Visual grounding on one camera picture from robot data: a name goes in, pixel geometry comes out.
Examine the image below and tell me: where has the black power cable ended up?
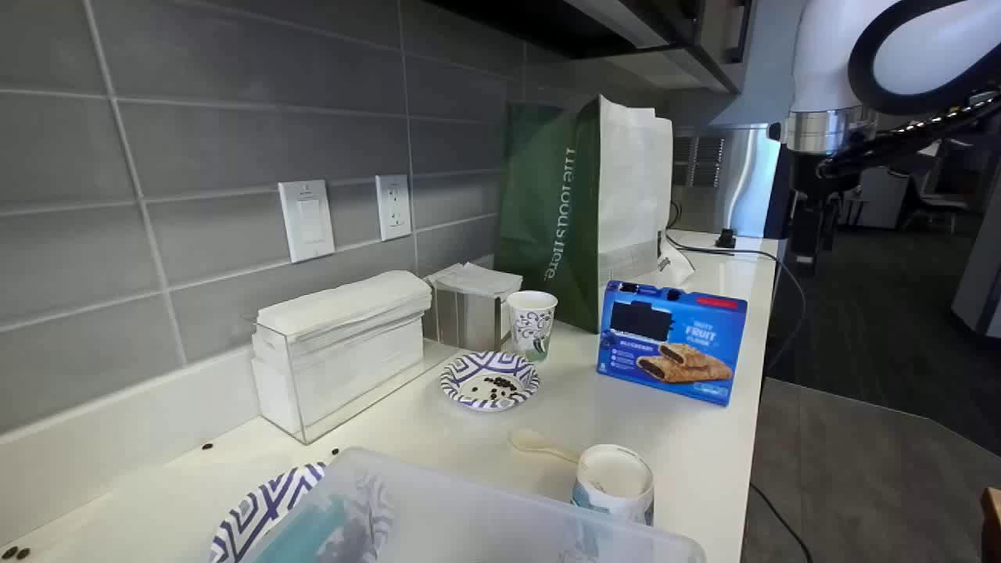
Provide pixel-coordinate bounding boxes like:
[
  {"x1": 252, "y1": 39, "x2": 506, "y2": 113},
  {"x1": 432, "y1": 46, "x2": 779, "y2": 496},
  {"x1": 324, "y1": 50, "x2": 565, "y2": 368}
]
[{"x1": 664, "y1": 228, "x2": 816, "y2": 563}]

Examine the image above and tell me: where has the metal napkin holder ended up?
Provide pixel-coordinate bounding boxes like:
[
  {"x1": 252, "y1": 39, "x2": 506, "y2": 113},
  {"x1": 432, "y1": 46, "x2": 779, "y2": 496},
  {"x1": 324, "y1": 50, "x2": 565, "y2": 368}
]
[{"x1": 429, "y1": 261, "x2": 521, "y2": 349}]

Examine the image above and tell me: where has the white paper cup front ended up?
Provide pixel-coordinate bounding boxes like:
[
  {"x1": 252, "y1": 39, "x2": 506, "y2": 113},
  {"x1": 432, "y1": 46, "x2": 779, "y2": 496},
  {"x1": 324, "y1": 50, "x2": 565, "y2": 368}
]
[{"x1": 569, "y1": 445, "x2": 654, "y2": 524}]

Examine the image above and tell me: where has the floral paper cup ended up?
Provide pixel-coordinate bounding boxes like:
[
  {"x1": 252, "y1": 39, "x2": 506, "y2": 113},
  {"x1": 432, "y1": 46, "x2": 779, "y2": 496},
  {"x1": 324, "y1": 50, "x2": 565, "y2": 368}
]
[{"x1": 504, "y1": 291, "x2": 556, "y2": 361}]

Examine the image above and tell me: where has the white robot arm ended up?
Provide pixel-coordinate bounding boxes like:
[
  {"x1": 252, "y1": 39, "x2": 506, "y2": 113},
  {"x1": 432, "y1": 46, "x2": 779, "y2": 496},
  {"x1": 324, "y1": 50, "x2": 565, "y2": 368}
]
[{"x1": 717, "y1": 0, "x2": 1001, "y2": 156}]

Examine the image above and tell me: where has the clear plastic bin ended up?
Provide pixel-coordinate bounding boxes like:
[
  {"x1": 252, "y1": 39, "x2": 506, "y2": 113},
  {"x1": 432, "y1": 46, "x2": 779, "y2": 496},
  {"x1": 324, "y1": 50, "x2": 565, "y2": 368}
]
[{"x1": 242, "y1": 451, "x2": 706, "y2": 563}]

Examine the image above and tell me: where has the blue patterned plate front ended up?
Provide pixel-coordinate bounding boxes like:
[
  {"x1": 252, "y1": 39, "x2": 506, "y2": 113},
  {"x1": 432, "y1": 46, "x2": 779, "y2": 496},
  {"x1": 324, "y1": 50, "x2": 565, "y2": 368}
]
[{"x1": 206, "y1": 464, "x2": 324, "y2": 563}]

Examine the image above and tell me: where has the green and white paper bag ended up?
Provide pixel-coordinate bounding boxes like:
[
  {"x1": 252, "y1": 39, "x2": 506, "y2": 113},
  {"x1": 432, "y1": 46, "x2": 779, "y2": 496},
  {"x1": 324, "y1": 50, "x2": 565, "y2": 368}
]
[{"x1": 496, "y1": 98, "x2": 676, "y2": 330}]

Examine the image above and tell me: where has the white wall outlet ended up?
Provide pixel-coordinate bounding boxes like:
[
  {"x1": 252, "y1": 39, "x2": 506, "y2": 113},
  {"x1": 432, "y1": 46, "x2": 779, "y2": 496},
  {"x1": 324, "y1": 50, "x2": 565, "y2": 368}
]
[{"x1": 375, "y1": 175, "x2": 409, "y2": 242}]

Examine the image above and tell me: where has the blue snack bar box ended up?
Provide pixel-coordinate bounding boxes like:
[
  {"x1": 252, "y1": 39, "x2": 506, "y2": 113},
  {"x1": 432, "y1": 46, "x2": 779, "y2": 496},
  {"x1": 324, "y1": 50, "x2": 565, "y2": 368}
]
[{"x1": 597, "y1": 282, "x2": 746, "y2": 407}]

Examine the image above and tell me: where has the white light switch plate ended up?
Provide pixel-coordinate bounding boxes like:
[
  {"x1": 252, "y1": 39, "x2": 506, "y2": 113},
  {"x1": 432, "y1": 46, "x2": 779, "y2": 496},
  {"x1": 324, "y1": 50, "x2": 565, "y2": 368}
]
[{"x1": 277, "y1": 180, "x2": 335, "y2": 261}]

